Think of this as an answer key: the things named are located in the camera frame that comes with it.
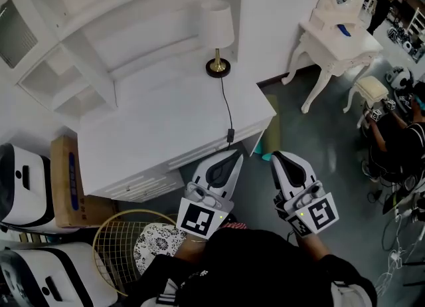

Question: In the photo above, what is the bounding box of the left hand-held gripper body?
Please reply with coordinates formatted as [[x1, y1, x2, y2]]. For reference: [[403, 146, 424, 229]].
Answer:
[[175, 181, 234, 241]]

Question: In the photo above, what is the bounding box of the white table top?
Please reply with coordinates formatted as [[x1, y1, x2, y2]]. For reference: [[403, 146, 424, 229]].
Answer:
[[78, 62, 278, 203]]

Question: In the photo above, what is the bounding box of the gold wire basket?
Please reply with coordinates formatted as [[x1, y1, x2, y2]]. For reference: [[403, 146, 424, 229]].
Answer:
[[92, 209, 179, 297]]

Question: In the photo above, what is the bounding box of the white table lamp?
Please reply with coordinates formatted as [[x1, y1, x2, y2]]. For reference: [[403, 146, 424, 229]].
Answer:
[[199, 0, 236, 79]]

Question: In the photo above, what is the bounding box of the red checkered cloth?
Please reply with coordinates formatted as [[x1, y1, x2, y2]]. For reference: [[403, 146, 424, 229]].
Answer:
[[220, 221, 249, 231]]

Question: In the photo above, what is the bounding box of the person's left forearm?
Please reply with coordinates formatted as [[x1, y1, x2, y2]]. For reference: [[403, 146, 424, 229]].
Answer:
[[172, 232, 209, 266]]

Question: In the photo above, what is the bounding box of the black lamp power cable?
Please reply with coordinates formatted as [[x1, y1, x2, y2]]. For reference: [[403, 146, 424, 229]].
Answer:
[[218, 77, 236, 152]]

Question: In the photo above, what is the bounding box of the brown cardboard box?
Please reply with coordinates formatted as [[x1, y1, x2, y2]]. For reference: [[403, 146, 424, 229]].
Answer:
[[49, 134, 118, 229]]

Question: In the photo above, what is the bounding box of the white black robot head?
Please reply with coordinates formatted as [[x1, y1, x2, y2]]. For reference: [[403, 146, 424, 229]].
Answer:
[[384, 66, 415, 93]]

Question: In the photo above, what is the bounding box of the white and black appliance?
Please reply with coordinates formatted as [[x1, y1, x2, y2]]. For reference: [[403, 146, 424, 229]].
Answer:
[[0, 142, 56, 234], [0, 241, 120, 307]]

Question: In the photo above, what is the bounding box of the person's right forearm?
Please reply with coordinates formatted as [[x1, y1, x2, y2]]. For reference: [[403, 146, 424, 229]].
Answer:
[[295, 232, 333, 262]]

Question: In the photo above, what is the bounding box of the grey metal equipment frame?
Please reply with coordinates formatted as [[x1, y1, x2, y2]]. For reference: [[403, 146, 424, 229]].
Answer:
[[381, 179, 425, 286]]

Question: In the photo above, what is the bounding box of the white cushioned stool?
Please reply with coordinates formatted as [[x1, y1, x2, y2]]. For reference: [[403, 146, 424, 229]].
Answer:
[[343, 75, 390, 130]]

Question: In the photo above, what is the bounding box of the white ornate dressing table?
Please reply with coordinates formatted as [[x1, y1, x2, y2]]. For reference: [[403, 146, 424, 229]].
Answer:
[[281, 0, 384, 114]]

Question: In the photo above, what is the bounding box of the person's black shirt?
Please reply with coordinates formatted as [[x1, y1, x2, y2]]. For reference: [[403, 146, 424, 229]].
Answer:
[[126, 227, 378, 307]]

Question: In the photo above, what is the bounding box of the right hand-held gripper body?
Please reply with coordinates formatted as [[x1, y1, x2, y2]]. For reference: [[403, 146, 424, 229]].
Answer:
[[274, 181, 340, 239]]

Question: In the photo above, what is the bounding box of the black white floral cushion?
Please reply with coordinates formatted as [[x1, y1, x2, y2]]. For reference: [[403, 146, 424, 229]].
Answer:
[[133, 222, 187, 276]]

